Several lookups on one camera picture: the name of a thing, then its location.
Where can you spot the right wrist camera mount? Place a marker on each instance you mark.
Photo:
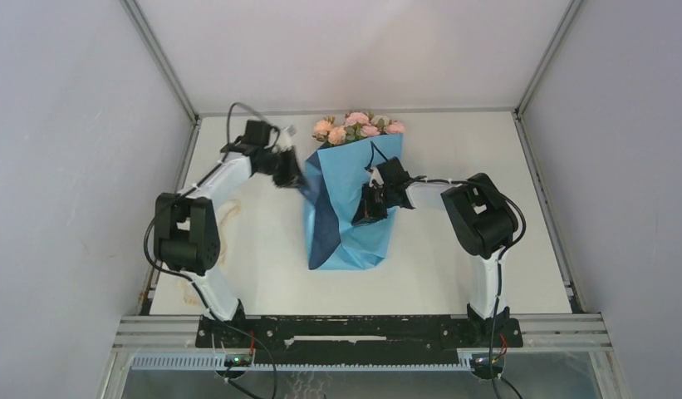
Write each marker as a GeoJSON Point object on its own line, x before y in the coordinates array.
{"type": "Point", "coordinates": [376, 179]}

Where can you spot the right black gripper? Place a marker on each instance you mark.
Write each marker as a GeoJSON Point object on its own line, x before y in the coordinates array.
{"type": "Point", "coordinates": [368, 212]}

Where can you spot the fake pink flower bouquet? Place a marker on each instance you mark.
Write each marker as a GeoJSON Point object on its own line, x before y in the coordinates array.
{"type": "Point", "coordinates": [354, 126]}

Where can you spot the right base circuit board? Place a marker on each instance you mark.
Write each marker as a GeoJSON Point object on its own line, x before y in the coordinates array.
{"type": "Point", "coordinates": [487, 361]}

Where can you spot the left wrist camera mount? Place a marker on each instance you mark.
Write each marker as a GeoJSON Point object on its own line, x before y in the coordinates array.
{"type": "Point", "coordinates": [284, 139]}

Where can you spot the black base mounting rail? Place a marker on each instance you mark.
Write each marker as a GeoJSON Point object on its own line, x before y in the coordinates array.
{"type": "Point", "coordinates": [357, 339]}

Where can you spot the left base circuit board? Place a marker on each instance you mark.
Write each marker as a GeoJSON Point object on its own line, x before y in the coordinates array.
{"type": "Point", "coordinates": [236, 361]}

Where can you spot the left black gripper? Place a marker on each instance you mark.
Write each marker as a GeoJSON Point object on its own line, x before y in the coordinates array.
{"type": "Point", "coordinates": [292, 178]}

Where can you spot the blue wrapping paper sheet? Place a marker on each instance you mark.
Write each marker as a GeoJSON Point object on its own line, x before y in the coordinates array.
{"type": "Point", "coordinates": [335, 176]}

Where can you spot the base circuit board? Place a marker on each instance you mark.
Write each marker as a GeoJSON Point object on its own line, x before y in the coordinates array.
{"type": "Point", "coordinates": [487, 361]}
{"type": "Point", "coordinates": [236, 361]}

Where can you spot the white slotted cable duct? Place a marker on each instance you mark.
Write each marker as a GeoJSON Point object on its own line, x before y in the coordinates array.
{"type": "Point", "coordinates": [204, 362]}

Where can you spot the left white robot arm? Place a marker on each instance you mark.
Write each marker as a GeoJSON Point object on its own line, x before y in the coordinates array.
{"type": "Point", "coordinates": [182, 239]}

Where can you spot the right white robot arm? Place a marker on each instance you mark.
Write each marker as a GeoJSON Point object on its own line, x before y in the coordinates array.
{"type": "Point", "coordinates": [486, 222]}

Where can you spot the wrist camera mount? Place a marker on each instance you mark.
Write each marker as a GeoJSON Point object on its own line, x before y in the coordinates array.
{"type": "Point", "coordinates": [284, 139]}
{"type": "Point", "coordinates": [376, 179]}

